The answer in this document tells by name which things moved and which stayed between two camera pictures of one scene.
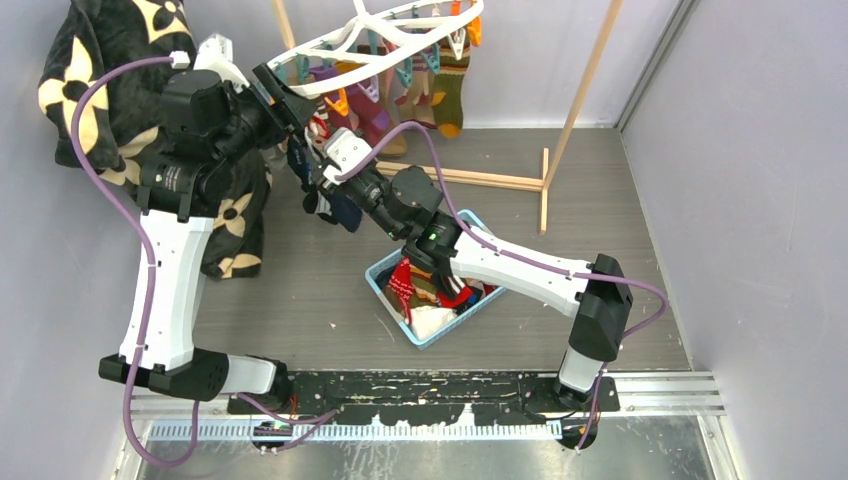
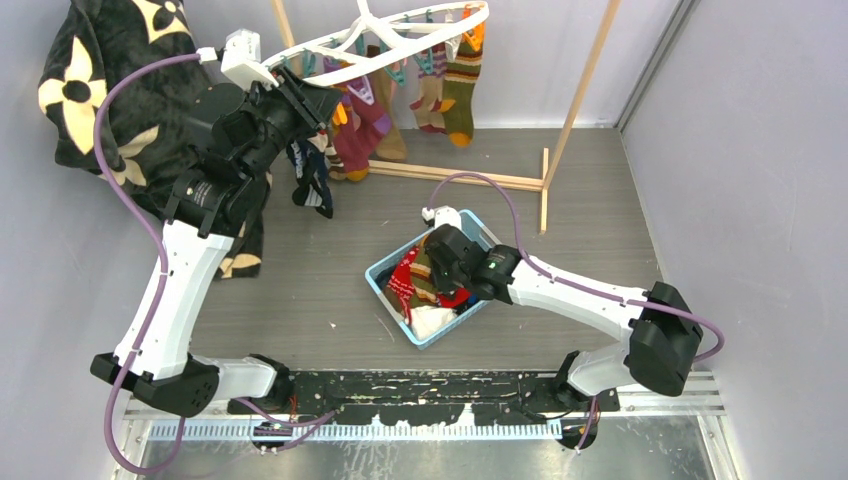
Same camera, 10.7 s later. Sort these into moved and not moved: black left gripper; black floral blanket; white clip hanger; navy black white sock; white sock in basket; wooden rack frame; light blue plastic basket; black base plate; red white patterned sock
Moved: white clip hanger; black left gripper; navy black white sock
Not moved: white sock in basket; wooden rack frame; red white patterned sock; black floral blanket; light blue plastic basket; black base plate
